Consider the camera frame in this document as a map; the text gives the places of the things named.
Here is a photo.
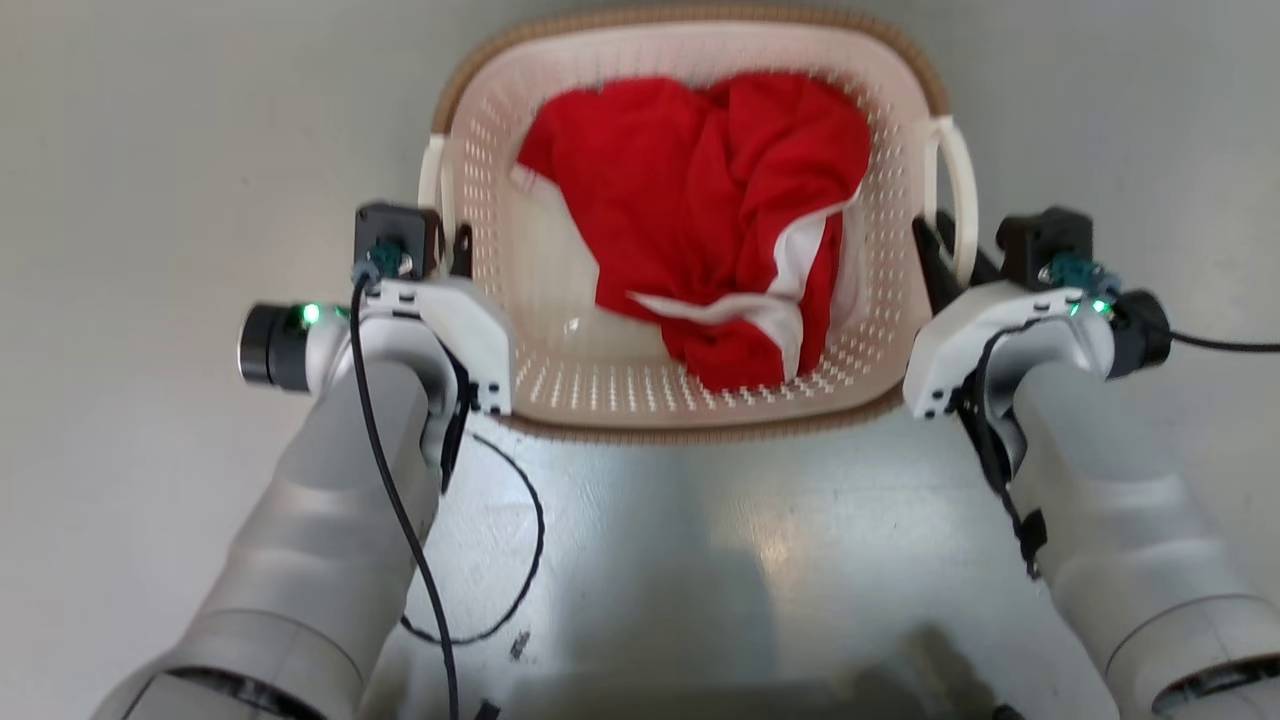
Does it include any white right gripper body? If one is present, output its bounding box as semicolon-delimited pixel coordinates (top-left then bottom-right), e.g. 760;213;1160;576
902;279;1088;420

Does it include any red garment with white trim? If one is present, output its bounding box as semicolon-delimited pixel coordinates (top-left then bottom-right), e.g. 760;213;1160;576
516;72;873;393

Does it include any black looping cable left arm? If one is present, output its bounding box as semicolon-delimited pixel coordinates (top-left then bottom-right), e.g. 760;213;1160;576
400;430;547;646

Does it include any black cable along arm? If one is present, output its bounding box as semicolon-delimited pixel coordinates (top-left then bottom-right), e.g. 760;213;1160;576
955;325;1049;582
349;272;461;720

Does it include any black cable along right arm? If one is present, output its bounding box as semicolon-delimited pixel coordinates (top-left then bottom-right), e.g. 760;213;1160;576
955;325;1049;582

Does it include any beige plastic laundry basket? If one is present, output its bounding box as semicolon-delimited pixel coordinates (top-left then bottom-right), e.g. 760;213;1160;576
418;5;980;445

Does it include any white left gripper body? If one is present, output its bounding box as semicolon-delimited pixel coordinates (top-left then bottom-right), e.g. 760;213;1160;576
362;276;516;417

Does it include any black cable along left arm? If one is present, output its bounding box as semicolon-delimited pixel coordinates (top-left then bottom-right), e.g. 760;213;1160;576
349;272;461;720

